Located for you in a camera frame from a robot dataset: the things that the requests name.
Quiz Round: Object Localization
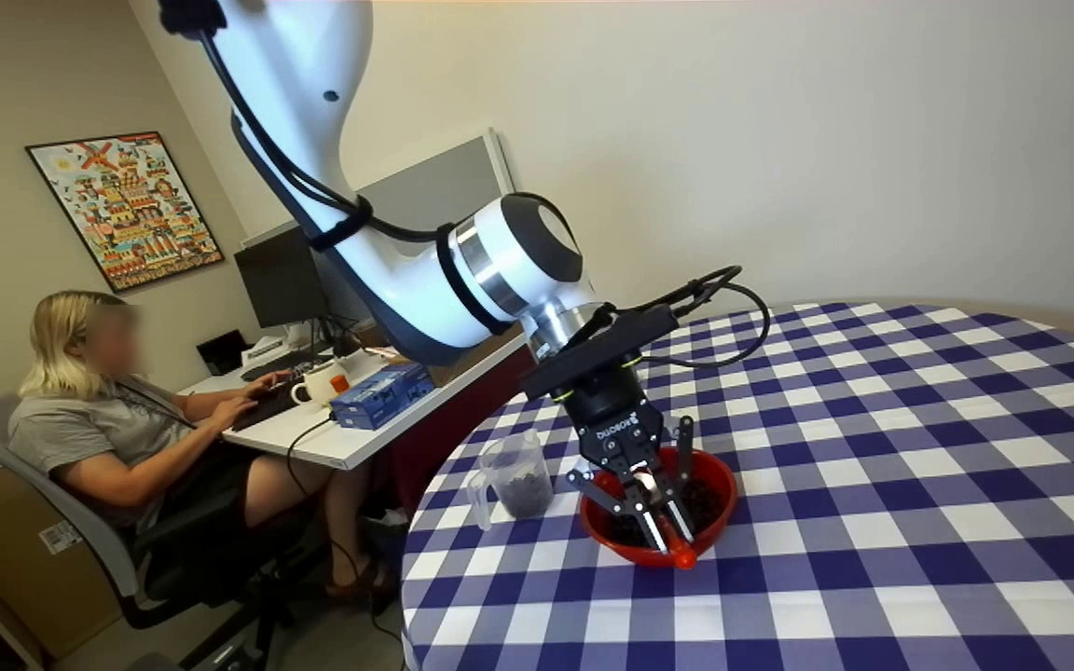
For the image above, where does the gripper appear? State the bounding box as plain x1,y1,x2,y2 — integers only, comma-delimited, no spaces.
561,359,696,554

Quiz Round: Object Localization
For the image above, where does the blue white checkered tablecloth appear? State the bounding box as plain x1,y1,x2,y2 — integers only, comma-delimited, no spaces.
400,300,1074,671

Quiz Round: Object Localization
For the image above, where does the person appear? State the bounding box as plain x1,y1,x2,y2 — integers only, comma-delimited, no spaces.
7,290,399,599

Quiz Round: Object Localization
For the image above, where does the grey office chair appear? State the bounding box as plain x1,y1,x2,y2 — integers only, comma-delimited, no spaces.
0,391,335,671

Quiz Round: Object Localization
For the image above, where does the red bowl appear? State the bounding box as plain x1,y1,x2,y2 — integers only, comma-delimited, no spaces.
578,446,740,570

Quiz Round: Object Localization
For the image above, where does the orange handled spoon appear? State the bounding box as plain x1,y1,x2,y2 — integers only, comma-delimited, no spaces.
635,471,699,571

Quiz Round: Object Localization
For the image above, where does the colourful framed poster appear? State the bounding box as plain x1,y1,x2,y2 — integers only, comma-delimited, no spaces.
24,130,227,294

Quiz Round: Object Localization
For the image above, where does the clear plastic measuring cup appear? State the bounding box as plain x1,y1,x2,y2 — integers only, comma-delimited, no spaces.
465,429,556,533

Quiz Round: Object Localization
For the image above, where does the black cable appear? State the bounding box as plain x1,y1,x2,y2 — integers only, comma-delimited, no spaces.
285,414,407,646

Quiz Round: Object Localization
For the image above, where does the blue box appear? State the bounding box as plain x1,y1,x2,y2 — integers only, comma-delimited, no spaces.
329,363,436,431

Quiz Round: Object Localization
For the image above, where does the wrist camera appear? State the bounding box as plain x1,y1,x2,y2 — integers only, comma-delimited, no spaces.
519,304,681,401

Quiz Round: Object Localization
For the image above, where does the white desk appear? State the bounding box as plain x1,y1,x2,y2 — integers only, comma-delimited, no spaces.
177,328,530,472

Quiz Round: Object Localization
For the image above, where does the heap of dark beans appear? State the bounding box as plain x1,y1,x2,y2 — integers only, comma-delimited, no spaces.
600,477,726,549

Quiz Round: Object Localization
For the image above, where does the white mug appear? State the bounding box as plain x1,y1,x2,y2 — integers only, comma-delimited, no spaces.
290,359,352,409

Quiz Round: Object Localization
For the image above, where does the cardboard box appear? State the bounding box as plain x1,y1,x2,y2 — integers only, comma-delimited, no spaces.
0,465,125,664

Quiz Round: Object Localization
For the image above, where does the black monitor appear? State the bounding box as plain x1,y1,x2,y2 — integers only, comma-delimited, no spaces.
233,226,334,330

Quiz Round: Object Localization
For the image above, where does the small black device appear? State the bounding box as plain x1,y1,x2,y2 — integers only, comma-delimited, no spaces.
196,328,252,377

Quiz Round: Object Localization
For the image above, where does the black keyboard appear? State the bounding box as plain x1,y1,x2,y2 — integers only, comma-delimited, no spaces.
230,369,316,432

